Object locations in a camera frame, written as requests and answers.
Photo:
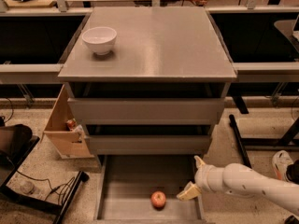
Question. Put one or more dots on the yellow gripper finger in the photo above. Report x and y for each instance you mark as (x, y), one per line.
(190, 191)
(199, 163)

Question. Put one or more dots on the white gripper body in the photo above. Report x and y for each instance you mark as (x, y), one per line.
(204, 176)

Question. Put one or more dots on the red apple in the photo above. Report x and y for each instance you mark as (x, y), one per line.
(158, 199)

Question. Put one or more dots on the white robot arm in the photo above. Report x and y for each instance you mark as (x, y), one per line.
(240, 180)

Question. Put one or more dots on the grey open bottom drawer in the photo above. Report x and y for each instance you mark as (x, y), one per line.
(126, 185)

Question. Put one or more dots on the grey drawer cabinet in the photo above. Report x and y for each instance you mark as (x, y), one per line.
(160, 53)

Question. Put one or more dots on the grey middle drawer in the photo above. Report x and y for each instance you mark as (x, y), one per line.
(148, 144)

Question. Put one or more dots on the grey top drawer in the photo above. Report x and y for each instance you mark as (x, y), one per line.
(147, 111)

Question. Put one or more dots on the white orange sneaker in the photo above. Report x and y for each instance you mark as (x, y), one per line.
(280, 162)

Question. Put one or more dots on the black stand base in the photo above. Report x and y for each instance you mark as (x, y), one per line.
(289, 141)

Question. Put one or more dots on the wooden box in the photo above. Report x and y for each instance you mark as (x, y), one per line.
(70, 144)

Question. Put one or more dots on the red snack packet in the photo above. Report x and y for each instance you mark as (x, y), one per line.
(71, 124)

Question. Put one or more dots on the white ceramic bowl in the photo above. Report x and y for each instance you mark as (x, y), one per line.
(100, 40)

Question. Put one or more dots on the clear plastic bottle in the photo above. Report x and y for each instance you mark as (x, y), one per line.
(28, 188)

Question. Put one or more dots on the right grey metal rail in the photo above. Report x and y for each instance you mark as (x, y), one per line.
(267, 72)

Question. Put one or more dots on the grey metal rail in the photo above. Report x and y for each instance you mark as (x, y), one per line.
(267, 72)
(29, 73)

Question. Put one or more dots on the black cart frame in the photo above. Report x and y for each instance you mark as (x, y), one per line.
(17, 143)

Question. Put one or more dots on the left grey metal rail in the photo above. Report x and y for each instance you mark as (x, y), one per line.
(29, 73)

